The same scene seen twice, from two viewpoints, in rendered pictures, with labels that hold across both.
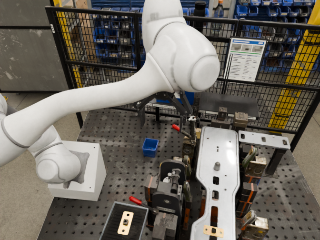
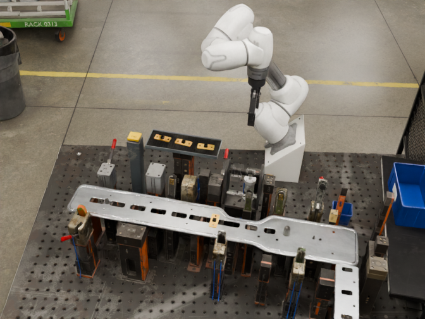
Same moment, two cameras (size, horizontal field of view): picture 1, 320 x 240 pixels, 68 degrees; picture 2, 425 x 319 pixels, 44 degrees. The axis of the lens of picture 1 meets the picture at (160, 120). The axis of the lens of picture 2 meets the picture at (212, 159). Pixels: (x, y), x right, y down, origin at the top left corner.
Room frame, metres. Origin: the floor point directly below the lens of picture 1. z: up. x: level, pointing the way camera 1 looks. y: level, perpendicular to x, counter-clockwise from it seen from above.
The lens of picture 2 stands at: (0.37, -1.90, 2.84)
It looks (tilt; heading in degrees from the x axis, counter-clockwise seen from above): 41 degrees down; 88
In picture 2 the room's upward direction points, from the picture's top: 2 degrees clockwise
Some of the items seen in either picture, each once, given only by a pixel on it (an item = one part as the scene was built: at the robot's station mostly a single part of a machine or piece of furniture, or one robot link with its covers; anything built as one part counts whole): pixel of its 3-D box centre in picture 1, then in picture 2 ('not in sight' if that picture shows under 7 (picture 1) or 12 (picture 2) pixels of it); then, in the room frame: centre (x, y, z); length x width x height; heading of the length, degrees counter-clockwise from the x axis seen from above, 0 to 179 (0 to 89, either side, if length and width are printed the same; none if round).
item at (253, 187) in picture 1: (244, 202); (264, 281); (0.69, -0.45, 0.84); 0.11 x 0.08 x 0.29; 78
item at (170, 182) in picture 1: (169, 207); (241, 202); (0.60, -0.05, 0.94); 0.18 x 0.13 x 0.49; 168
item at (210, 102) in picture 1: (191, 100); (408, 220); (1.38, -0.22, 1.01); 0.90 x 0.22 x 0.03; 78
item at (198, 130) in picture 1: (195, 151); (327, 237); (1.02, -0.22, 0.88); 0.04 x 0.04 x 0.36; 78
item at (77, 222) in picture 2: not in sight; (84, 245); (-0.15, -0.28, 0.88); 0.15 x 0.11 x 0.36; 78
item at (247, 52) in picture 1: (243, 60); not in sight; (1.44, -0.54, 1.30); 0.23 x 0.02 x 0.31; 78
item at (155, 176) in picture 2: not in sight; (157, 199); (0.18, 0.01, 0.90); 0.13 x 0.10 x 0.41; 78
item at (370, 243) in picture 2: (217, 137); (365, 271); (1.17, -0.40, 0.85); 0.12 x 0.03 x 0.30; 78
